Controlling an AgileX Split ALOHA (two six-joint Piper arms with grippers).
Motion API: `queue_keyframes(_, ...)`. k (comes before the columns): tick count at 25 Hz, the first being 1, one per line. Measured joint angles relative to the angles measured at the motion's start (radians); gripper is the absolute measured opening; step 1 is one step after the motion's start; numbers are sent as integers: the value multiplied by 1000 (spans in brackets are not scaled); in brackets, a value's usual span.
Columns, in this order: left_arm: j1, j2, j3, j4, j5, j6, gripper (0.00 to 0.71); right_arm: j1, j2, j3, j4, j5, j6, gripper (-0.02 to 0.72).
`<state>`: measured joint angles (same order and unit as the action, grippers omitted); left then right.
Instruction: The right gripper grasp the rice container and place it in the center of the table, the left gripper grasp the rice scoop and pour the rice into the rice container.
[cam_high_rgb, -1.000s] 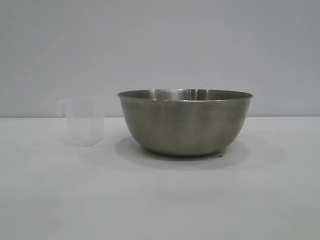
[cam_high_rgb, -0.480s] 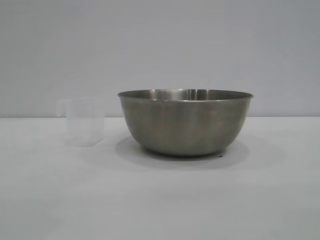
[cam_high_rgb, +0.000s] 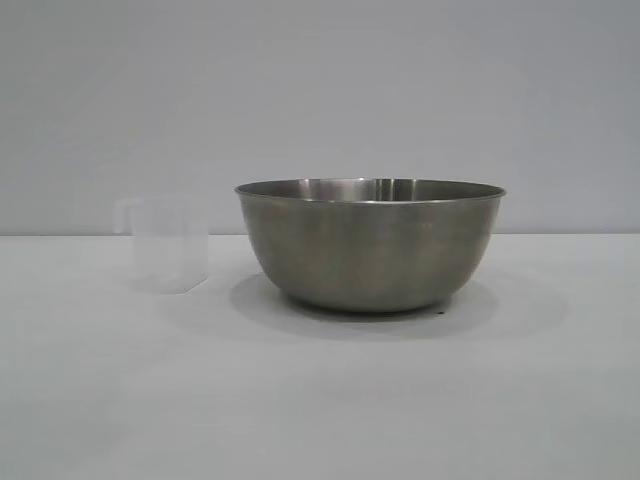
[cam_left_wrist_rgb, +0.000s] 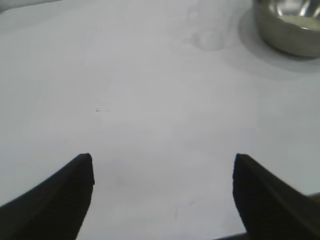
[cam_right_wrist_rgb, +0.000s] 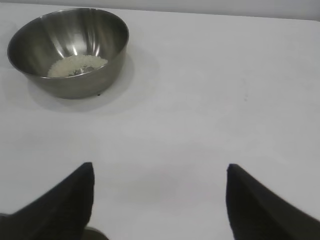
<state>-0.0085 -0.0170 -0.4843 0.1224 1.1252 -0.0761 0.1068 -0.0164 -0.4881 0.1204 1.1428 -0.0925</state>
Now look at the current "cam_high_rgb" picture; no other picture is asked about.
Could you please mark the translucent plastic measuring cup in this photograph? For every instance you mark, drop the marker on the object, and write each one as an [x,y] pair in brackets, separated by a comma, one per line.
[170,250]

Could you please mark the stainless steel mixing bowl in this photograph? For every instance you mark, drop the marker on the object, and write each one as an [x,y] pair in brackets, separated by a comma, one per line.
[370,250]

